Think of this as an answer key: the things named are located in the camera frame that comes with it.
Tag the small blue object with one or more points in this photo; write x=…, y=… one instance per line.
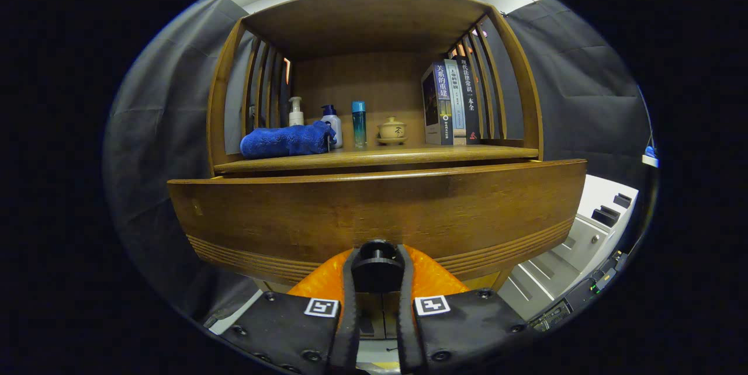
x=650, y=151

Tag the pale spine book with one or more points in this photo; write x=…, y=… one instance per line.
x=457, y=106

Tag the wooden drawer with black knob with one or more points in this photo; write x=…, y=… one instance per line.
x=374, y=211

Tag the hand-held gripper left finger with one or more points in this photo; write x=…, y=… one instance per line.
x=349, y=322

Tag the wooden countertop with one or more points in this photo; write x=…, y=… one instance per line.
x=409, y=156

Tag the teal bottle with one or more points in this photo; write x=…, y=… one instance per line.
x=359, y=127

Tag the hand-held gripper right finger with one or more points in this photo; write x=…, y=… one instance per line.
x=407, y=328

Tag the blue towel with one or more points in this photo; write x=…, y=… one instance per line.
x=280, y=141

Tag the white pump bottle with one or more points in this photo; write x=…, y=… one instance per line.
x=296, y=118

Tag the white wall shelf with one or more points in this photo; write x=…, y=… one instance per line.
x=650, y=161

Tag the beige lidded teacup with saucer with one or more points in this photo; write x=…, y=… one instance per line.
x=391, y=131

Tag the white side cabinet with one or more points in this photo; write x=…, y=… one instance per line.
x=584, y=240

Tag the blue spine book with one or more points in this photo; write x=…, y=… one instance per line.
x=435, y=106

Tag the black spine book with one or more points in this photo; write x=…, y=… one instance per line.
x=470, y=100

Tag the white lotion bottle blue cap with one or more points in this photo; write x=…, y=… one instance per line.
x=334, y=127

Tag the wooden cabinet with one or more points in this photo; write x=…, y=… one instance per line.
x=362, y=80

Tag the computer tower case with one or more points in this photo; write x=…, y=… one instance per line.
x=584, y=293

